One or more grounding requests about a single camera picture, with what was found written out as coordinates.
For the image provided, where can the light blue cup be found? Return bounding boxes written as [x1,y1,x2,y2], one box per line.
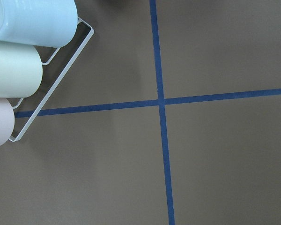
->
[0,0,78,48]

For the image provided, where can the cream white cup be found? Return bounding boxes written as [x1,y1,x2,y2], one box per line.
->
[0,41,43,98]

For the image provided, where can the pale pink cup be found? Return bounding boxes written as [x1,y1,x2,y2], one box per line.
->
[0,98,15,146]

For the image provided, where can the white wire cup rack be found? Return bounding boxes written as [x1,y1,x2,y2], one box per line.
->
[8,17,95,142]

